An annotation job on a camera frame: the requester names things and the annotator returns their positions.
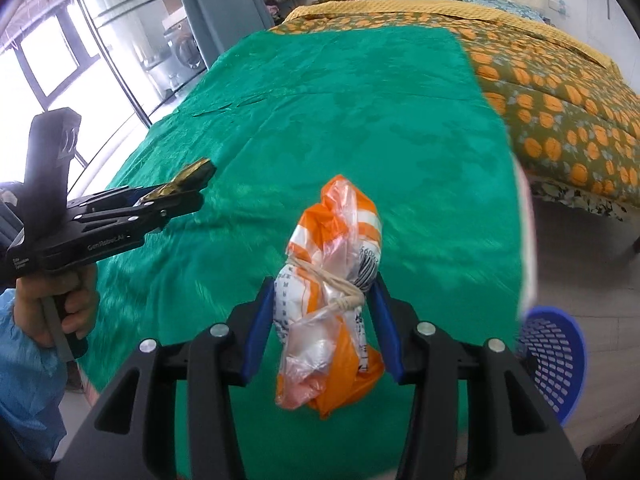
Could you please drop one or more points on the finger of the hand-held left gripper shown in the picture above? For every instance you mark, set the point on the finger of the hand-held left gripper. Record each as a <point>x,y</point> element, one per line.
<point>115,197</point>
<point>165,207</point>

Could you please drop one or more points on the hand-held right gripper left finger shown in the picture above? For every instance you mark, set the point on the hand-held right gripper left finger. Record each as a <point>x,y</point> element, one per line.
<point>260,327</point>

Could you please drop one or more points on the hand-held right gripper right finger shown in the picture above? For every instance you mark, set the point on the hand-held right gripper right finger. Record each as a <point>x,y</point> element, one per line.
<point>385,330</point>

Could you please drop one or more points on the gold foil wrapper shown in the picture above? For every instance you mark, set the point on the gold foil wrapper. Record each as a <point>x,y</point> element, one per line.
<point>192,172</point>

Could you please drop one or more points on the orange white plastic bag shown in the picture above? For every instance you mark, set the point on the orange white plastic bag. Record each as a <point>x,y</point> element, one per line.
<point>345,220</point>

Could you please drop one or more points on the blue plastic basket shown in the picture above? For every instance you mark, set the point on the blue plastic basket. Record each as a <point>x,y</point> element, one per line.
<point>555,360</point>

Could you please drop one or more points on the person's left forearm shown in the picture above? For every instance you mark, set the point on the person's left forearm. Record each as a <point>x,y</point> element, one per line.
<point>30,390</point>

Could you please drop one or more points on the person's left hand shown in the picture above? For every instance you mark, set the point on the person's left hand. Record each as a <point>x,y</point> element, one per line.
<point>35,310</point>

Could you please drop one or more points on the black framed window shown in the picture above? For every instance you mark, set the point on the black framed window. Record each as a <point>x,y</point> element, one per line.
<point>50,70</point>

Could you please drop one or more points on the grey washing machine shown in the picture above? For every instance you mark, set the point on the grey washing machine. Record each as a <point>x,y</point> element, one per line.
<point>186,49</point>

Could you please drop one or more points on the glass sliding door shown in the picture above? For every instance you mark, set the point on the glass sliding door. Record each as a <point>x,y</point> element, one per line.
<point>130,35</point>

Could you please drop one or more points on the green patterned tablecloth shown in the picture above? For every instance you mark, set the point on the green patterned tablecloth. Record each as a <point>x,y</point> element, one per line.
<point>350,125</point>

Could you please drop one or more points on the blue grey curtain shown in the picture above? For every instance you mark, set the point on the blue grey curtain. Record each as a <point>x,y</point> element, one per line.
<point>220,10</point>

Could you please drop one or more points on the patterned bed skirt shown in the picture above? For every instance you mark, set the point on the patterned bed skirt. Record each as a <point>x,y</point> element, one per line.
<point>575,199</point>

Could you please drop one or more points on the white wardrobe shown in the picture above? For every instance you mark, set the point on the white wardrobe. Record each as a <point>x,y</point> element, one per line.
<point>617,35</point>

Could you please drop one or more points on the white wall socket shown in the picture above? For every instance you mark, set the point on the white wall socket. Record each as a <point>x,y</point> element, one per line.
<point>557,8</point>

